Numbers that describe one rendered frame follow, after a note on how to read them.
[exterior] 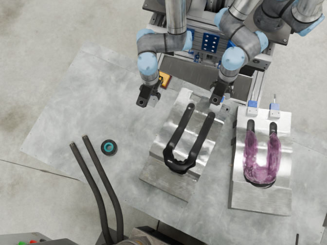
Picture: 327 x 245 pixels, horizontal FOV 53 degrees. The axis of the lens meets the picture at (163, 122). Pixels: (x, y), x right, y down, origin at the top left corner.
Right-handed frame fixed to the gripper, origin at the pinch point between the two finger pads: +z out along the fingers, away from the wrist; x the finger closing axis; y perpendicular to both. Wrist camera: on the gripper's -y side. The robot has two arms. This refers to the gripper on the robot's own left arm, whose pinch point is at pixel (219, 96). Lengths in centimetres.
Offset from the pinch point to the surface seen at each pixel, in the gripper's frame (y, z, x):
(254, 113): 4.1, 12.7, -18.5
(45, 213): -94, 101, 82
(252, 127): -1.6, 15.9, -20.4
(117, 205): -63, 9, 21
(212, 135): -14.9, 12.6, -4.3
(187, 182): -40.0, 14.9, -2.6
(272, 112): 8.2, 12.7, -25.9
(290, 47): 105, 101, -32
